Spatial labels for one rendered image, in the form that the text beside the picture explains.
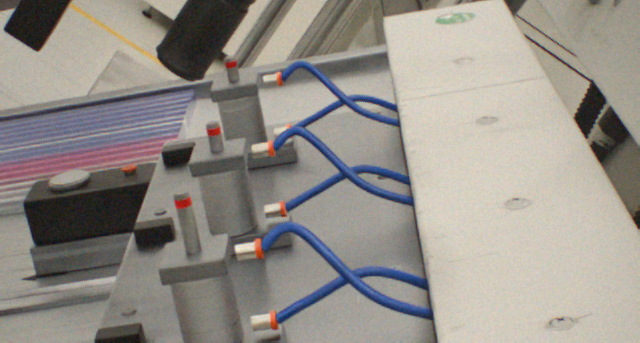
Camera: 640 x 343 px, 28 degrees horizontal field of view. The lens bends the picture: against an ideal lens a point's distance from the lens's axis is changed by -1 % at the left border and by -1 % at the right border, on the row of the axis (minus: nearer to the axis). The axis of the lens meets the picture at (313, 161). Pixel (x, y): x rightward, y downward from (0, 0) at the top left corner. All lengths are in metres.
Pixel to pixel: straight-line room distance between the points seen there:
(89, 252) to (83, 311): 0.06
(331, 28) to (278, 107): 0.82
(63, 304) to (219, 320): 0.26
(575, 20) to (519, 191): 0.16
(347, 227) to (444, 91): 0.13
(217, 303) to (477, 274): 0.09
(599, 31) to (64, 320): 0.31
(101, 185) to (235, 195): 0.19
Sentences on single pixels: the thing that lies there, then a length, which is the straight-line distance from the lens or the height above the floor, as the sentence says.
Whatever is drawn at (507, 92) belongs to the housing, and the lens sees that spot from 0.66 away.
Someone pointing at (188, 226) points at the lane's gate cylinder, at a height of 1.21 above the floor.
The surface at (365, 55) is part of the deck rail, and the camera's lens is 1.04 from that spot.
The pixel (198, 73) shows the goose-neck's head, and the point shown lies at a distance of 0.41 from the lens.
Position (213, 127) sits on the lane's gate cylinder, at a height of 1.21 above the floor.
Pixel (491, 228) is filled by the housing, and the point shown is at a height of 1.26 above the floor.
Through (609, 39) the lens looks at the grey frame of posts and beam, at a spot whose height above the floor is 1.33.
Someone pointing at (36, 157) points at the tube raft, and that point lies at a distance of 0.95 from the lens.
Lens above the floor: 1.38
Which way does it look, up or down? 16 degrees down
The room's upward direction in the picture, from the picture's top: 36 degrees clockwise
